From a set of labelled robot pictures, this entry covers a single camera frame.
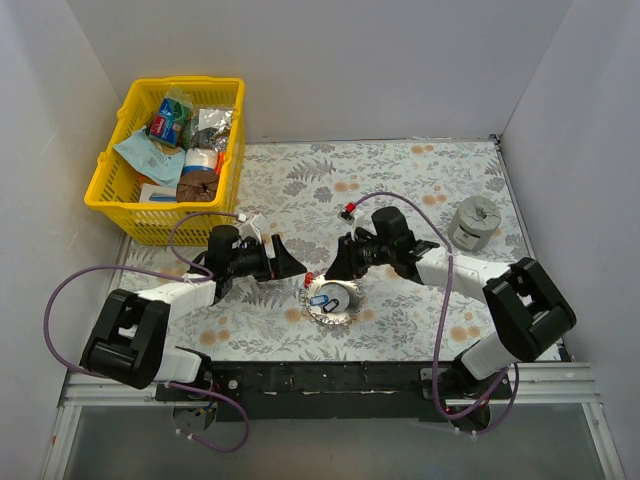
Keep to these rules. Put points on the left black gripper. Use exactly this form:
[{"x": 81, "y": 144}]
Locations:
[{"x": 273, "y": 258}]

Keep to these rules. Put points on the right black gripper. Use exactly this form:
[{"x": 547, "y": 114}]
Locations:
[{"x": 353, "y": 255}]

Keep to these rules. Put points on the metal disc keyring holder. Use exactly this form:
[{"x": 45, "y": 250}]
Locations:
[{"x": 348, "y": 293}]

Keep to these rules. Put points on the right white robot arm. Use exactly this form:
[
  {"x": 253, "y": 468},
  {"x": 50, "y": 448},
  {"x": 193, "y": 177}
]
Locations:
[{"x": 528, "y": 311}]

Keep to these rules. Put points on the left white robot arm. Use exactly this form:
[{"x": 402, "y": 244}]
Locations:
[{"x": 128, "y": 341}]

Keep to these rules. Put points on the black tag key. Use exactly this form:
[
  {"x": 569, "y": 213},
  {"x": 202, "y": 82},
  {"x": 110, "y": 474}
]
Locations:
[{"x": 330, "y": 306}]

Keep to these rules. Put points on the floral table mat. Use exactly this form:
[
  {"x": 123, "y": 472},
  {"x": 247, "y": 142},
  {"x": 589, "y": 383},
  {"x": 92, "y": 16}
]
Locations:
[{"x": 300, "y": 189}]

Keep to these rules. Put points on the grey paper wrapped roll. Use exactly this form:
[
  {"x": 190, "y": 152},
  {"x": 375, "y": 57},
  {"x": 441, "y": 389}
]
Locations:
[{"x": 474, "y": 223}]

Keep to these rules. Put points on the light blue paper pouch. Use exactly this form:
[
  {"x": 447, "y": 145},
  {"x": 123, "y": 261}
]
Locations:
[{"x": 161, "y": 163}]

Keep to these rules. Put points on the white blue box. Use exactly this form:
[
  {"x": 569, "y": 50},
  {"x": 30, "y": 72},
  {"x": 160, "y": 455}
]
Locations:
[{"x": 150, "y": 193}]

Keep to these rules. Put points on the silver foil bag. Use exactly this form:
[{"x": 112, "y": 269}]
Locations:
[{"x": 212, "y": 128}]

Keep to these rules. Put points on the red blue snack pack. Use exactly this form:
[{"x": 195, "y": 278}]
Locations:
[{"x": 164, "y": 130}]

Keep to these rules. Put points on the yellow plastic basket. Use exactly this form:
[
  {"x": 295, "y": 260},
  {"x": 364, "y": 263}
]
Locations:
[{"x": 115, "y": 187}]

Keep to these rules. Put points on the green snack packet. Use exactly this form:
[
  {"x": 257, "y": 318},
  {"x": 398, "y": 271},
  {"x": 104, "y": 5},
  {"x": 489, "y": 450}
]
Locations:
[{"x": 177, "y": 104}]

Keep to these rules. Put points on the blue tag key on ring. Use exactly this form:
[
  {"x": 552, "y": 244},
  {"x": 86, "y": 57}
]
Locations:
[{"x": 319, "y": 300}]

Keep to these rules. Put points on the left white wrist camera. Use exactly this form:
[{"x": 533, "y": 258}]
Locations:
[{"x": 254, "y": 227}]

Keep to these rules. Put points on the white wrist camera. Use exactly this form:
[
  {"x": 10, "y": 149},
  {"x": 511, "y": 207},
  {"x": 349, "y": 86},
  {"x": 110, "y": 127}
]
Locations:
[
  {"x": 353, "y": 217},
  {"x": 254, "y": 227}
]

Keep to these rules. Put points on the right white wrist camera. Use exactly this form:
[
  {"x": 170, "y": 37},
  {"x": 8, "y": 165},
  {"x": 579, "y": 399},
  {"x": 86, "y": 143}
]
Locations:
[{"x": 353, "y": 217}]

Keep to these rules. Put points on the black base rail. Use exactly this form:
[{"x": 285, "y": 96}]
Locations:
[{"x": 324, "y": 390}]

